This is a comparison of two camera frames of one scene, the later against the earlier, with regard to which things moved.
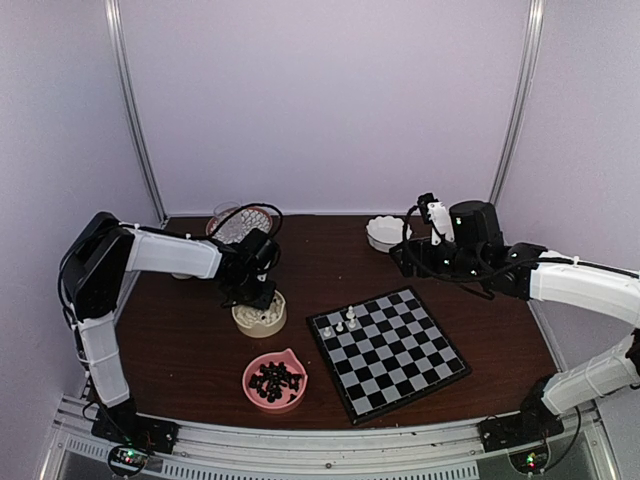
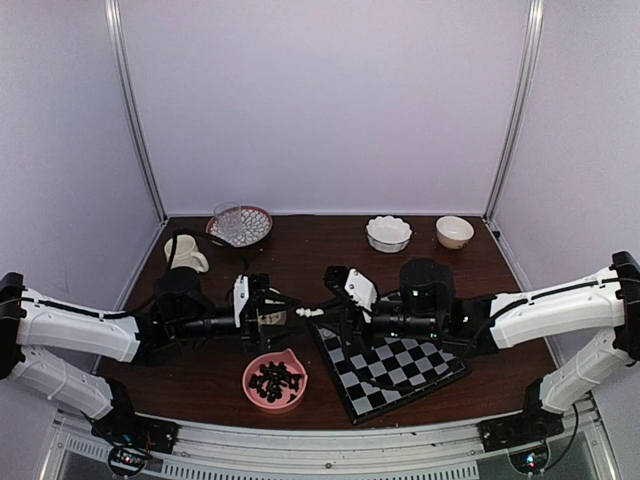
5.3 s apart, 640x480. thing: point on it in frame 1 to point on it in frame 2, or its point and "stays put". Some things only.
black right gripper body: [465, 263] to [357, 330]
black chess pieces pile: [269, 380] stays put
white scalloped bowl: [386, 232] stays put
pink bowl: [293, 366] stays put
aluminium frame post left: [125, 91] stays put
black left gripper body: [249, 293] to [249, 324]
